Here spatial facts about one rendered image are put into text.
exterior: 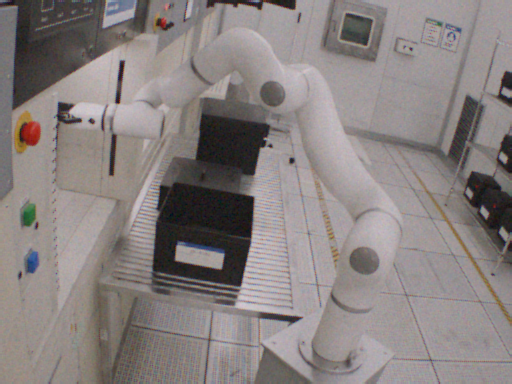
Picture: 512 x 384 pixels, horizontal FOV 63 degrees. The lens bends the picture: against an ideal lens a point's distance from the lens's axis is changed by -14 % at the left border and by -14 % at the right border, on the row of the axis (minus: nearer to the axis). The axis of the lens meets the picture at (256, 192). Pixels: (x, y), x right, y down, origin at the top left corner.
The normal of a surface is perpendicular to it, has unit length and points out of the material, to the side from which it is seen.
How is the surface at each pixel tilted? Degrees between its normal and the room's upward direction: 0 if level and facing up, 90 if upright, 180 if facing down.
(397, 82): 90
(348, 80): 90
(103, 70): 90
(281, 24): 90
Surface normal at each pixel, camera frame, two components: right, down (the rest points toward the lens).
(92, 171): 0.00, 0.44
